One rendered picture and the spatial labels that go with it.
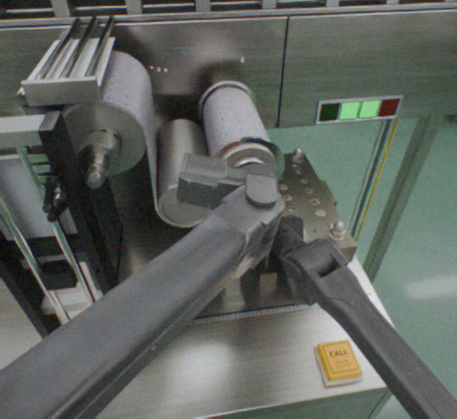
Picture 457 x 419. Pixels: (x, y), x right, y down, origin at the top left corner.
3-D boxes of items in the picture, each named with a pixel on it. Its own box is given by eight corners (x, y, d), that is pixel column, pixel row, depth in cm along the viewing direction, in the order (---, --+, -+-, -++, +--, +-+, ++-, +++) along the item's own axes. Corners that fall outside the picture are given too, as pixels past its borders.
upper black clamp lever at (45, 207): (44, 215, 44) (39, 211, 43) (47, 180, 46) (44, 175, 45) (55, 213, 44) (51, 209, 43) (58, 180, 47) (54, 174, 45)
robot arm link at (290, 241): (307, 237, 61) (277, 249, 61) (319, 271, 63) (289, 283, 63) (294, 225, 68) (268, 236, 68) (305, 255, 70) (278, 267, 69)
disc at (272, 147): (208, 202, 71) (209, 138, 62) (208, 200, 72) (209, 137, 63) (278, 197, 74) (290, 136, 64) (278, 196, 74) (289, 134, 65)
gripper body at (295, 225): (301, 245, 76) (313, 258, 69) (254, 250, 75) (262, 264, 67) (300, 215, 75) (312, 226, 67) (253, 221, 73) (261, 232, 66)
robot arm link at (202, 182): (260, 262, 43) (278, 205, 38) (165, 246, 42) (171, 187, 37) (257, 204, 53) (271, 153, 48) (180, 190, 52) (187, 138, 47)
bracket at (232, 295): (223, 309, 84) (221, 216, 65) (220, 286, 89) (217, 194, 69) (244, 306, 85) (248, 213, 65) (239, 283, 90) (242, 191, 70)
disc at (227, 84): (197, 137, 91) (197, 81, 81) (197, 136, 91) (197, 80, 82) (254, 135, 93) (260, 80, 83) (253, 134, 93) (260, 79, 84)
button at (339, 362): (328, 382, 71) (330, 377, 70) (316, 348, 77) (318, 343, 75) (361, 376, 72) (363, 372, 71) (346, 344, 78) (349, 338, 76)
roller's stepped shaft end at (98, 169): (85, 195, 52) (78, 178, 50) (90, 171, 56) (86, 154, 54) (107, 192, 52) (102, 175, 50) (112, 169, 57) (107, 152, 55)
